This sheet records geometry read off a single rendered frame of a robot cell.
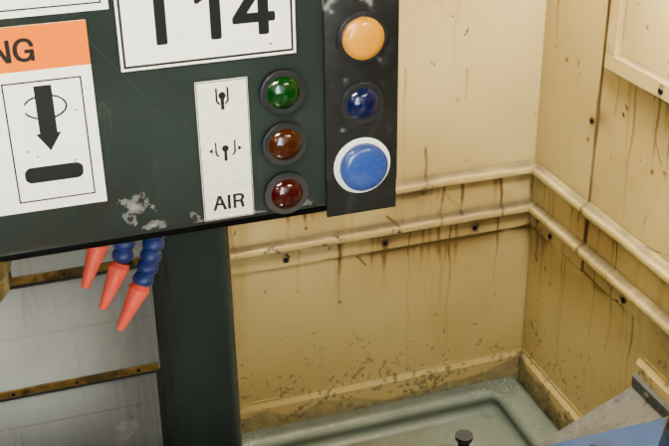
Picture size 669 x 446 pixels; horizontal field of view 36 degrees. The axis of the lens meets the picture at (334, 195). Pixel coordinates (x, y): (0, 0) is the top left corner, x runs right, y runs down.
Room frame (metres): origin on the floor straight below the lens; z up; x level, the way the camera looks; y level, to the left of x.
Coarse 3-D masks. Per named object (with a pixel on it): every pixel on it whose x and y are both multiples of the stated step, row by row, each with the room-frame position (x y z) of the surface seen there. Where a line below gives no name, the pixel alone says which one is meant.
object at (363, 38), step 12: (348, 24) 0.57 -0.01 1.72; (360, 24) 0.57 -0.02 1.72; (372, 24) 0.57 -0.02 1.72; (348, 36) 0.56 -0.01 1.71; (360, 36) 0.56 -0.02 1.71; (372, 36) 0.57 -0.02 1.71; (348, 48) 0.56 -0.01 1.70; (360, 48) 0.56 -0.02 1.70; (372, 48) 0.57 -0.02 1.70; (360, 60) 0.57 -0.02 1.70
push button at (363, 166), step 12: (360, 144) 0.57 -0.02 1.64; (372, 144) 0.57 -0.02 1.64; (348, 156) 0.56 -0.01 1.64; (360, 156) 0.56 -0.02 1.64; (372, 156) 0.57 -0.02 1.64; (384, 156) 0.57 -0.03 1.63; (348, 168) 0.56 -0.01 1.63; (360, 168) 0.56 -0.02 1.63; (372, 168) 0.57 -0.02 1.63; (384, 168) 0.57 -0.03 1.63; (348, 180) 0.56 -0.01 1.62; (360, 180) 0.56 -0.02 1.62; (372, 180) 0.57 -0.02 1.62
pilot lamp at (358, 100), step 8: (352, 96) 0.57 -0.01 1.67; (360, 96) 0.57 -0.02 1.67; (368, 96) 0.57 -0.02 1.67; (376, 96) 0.57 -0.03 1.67; (352, 104) 0.57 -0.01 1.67; (360, 104) 0.57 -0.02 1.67; (368, 104) 0.57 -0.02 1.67; (376, 104) 0.57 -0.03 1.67; (352, 112) 0.57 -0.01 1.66; (360, 112) 0.57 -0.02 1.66; (368, 112) 0.57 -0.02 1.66
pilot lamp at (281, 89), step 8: (280, 80) 0.55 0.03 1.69; (288, 80) 0.55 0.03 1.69; (272, 88) 0.55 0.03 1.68; (280, 88) 0.55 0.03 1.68; (288, 88) 0.55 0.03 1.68; (296, 88) 0.56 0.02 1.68; (272, 96) 0.55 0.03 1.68; (280, 96) 0.55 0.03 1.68; (288, 96) 0.55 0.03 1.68; (296, 96) 0.56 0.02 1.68; (272, 104) 0.55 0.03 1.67; (280, 104) 0.55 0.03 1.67; (288, 104) 0.55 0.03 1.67
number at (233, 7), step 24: (192, 0) 0.54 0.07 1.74; (216, 0) 0.55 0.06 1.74; (240, 0) 0.55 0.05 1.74; (264, 0) 0.55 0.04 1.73; (192, 24) 0.54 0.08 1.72; (216, 24) 0.55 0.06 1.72; (240, 24) 0.55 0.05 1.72; (264, 24) 0.55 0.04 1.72; (192, 48) 0.54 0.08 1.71; (216, 48) 0.55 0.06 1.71
